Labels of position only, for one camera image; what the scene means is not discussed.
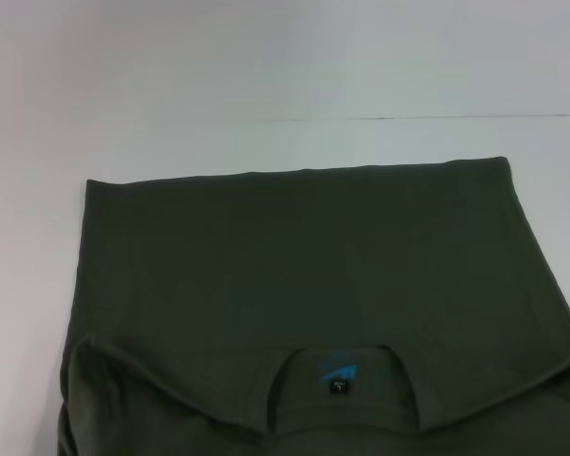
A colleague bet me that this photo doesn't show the dark green FREE t-shirt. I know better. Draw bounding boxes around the dark green FREE t-shirt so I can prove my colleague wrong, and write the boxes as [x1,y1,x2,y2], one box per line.
[56,156,570,456]

